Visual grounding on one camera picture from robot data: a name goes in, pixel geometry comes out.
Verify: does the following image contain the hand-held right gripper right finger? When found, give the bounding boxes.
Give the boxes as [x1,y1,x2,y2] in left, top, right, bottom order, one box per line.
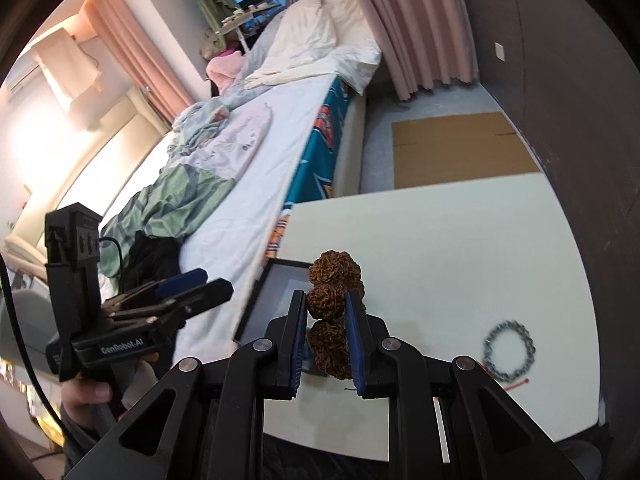
[345,290,586,480]

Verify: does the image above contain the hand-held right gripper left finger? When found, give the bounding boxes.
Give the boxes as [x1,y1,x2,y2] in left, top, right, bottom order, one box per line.
[60,290,308,480]

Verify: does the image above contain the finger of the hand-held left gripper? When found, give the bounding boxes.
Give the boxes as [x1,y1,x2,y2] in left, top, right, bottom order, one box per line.
[107,279,235,331]
[102,267,209,313]

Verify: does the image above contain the brown rudraksha bead bracelet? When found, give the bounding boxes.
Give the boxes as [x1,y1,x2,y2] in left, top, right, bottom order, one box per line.
[306,250,367,381]

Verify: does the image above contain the black jewelry box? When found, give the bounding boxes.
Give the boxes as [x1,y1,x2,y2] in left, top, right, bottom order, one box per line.
[232,258,313,346]

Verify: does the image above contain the green bead bracelet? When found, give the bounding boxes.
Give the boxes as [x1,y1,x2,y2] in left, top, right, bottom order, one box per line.
[482,321,536,382]

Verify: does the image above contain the person's left hand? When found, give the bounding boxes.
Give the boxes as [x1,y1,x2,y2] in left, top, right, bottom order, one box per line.
[62,352,159,423]

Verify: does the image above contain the black garment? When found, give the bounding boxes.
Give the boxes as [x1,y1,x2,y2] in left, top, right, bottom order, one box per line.
[122,230,183,293]

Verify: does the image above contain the green striped garment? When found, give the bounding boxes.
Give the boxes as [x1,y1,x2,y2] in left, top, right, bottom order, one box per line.
[100,162,236,278]

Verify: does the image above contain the beige headboard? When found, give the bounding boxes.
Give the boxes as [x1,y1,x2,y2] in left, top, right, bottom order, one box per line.
[0,87,171,261]

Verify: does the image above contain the white low table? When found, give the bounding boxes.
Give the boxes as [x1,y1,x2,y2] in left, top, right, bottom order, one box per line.
[260,172,601,463]

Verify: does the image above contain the white printed garment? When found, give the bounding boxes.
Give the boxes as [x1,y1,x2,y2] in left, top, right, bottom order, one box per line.
[182,102,273,181]

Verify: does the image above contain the light blue patterned blanket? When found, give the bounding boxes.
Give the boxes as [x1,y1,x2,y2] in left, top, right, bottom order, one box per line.
[167,97,241,158]

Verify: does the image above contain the bed with white sheet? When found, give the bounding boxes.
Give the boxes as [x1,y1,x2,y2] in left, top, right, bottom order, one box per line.
[0,0,383,361]

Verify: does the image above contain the white hanging shirt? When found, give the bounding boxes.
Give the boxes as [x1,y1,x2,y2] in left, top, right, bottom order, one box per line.
[30,27,101,113]

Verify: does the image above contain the white air conditioner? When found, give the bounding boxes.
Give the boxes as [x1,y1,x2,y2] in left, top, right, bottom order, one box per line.
[2,60,41,92]

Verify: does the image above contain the pink plush blanket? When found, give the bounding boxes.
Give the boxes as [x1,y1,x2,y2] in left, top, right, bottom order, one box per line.
[206,49,246,93]

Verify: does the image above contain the narrow pink curtain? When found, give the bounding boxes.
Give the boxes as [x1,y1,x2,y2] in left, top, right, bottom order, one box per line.
[82,0,201,133]

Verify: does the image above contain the brown cardboard sheets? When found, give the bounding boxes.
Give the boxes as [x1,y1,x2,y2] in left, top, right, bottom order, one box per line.
[391,112,543,191]

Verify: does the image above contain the beige plush toy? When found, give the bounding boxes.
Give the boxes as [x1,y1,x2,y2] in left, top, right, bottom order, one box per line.
[200,30,226,58]

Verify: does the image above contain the small white side table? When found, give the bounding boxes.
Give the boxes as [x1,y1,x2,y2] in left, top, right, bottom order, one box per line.
[220,2,281,53]

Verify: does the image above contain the white pillow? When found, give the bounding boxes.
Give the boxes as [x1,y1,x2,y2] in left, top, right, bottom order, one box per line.
[322,0,371,51]
[272,0,336,73]

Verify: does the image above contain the white duvet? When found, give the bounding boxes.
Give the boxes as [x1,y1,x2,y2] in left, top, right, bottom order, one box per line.
[242,42,383,96]

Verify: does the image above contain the dark brown wardrobe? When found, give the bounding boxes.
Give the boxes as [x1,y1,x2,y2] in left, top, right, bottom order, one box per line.
[450,0,640,480]

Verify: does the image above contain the wide pink curtain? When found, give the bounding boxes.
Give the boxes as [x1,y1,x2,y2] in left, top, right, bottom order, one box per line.
[335,0,483,103]

